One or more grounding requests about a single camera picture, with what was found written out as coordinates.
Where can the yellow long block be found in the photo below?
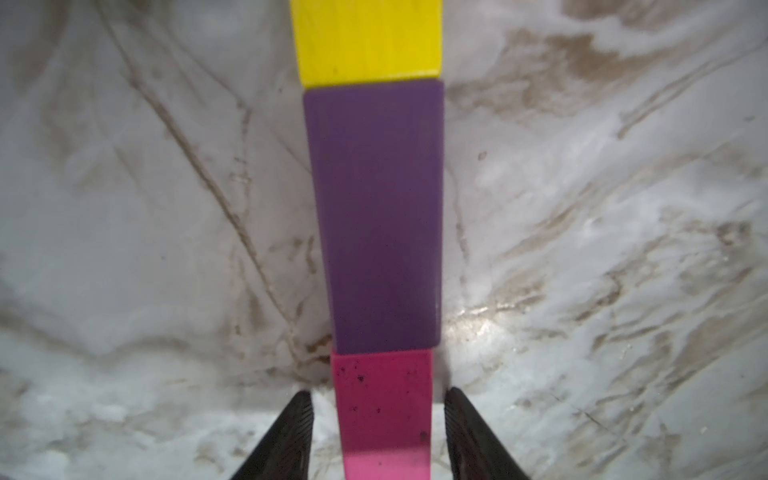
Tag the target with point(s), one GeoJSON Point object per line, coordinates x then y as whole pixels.
{"type": "Point", "coordinates": [346, 42]}

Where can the purple block group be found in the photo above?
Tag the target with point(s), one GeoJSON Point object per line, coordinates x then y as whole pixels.
{"type": "Point", "coordinates": [377, 155]}

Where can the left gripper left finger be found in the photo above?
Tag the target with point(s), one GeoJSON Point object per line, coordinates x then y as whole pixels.
{"type": "Point", "coordinates": [284, 451]}

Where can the magenta block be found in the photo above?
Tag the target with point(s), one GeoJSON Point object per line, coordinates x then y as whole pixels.
{"type": "Point", "coordinates": [384, 406]}

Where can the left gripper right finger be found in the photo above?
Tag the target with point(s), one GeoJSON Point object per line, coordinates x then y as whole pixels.
{"type": "Point", "coordinates": [475, 452]}

